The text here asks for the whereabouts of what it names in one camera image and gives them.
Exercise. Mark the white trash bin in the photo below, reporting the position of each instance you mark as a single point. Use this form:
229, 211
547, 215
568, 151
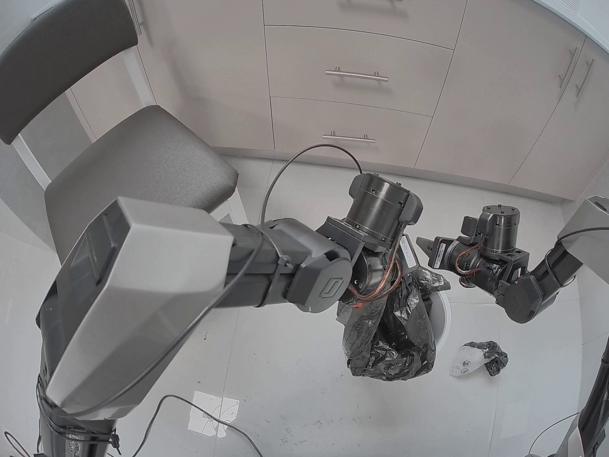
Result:
441, 322

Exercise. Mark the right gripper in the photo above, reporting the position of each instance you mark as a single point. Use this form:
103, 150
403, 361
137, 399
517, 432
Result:
457, 255

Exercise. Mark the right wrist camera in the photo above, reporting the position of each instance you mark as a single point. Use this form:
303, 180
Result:
470, 229

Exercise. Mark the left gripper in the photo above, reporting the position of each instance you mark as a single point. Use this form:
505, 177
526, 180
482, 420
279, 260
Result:
376, 274

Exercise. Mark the beige cabinet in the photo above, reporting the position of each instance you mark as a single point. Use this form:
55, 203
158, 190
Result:
361, 64

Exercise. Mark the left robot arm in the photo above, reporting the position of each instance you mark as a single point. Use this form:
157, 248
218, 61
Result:
142, 279

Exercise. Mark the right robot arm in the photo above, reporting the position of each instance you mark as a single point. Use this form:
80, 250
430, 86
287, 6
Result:
523, 298

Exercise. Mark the crumpled black plastic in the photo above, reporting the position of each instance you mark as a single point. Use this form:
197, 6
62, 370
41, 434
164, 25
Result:
495, 355

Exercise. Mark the crumpled white paper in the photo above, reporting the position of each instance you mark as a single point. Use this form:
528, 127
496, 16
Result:
464, 362

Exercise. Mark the grey padded chair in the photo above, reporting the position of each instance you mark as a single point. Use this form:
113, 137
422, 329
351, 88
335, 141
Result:
138, 160

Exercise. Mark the black plastic bag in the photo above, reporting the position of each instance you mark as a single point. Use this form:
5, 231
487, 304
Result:
395, 336

